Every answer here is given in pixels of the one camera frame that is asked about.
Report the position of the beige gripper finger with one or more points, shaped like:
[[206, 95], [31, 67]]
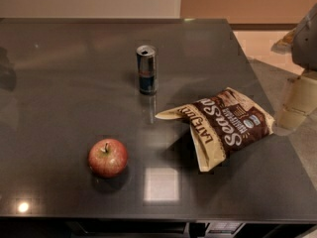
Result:
[[298, 102]]

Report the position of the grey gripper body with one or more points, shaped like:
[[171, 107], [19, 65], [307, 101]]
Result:
[[306, 47]]

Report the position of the Red Bull can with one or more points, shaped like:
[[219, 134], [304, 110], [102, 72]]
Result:
[[147, 69]]

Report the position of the brown Late July chip bag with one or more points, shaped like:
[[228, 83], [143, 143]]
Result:
[[221, 125]]

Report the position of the red apple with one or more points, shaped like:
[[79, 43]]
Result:
[[108, 158]]

